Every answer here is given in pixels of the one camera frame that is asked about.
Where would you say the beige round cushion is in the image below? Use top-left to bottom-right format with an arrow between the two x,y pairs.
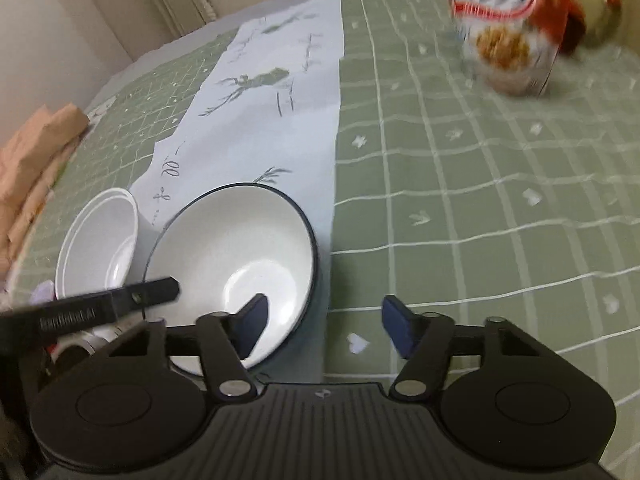
565,0 -> 626,55

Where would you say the red cereal bag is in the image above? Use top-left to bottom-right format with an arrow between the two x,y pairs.
439,0 -> 574,97

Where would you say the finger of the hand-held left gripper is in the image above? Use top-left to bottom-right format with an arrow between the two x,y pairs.
111,276 -> 181,317

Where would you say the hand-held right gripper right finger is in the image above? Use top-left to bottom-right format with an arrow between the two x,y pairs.
381,294 -> 540,404

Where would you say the white plastic bowl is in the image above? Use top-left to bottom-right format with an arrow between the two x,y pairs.
54,187 -> 140,302

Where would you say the white ceramic bowl dark rim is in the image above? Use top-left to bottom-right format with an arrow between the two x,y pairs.
142,183 -> 320,377

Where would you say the peach quilted duvet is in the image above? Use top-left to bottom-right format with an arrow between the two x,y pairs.
0,103 -> 92,263

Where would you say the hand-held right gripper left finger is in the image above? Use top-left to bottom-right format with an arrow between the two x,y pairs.
106,293 -> 271,403

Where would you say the white deer print cloth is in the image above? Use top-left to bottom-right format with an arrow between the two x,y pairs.
127,0 -> 347,386

